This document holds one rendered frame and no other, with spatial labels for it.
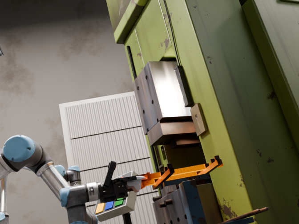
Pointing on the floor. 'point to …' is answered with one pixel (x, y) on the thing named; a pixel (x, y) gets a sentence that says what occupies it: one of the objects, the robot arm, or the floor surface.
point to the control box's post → (127, 219)
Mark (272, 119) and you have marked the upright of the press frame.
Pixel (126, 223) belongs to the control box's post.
